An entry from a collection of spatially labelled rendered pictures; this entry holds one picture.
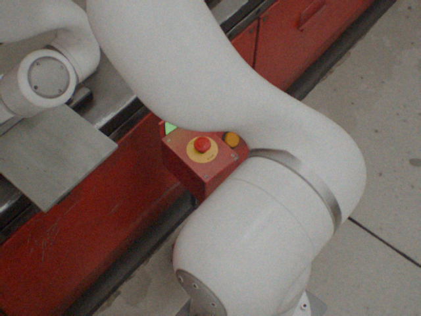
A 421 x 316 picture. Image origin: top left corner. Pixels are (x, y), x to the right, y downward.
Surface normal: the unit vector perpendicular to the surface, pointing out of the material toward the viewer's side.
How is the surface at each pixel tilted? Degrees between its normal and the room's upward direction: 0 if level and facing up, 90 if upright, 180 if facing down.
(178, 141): 0
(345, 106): 0
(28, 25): 93
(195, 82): 57
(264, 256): 31
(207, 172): 0
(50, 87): 42
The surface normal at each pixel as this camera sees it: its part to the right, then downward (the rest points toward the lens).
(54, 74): 0.51, -0.04
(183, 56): 0.30, 0.22
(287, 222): 0.34, -0.23
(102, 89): 0.02, -0.53
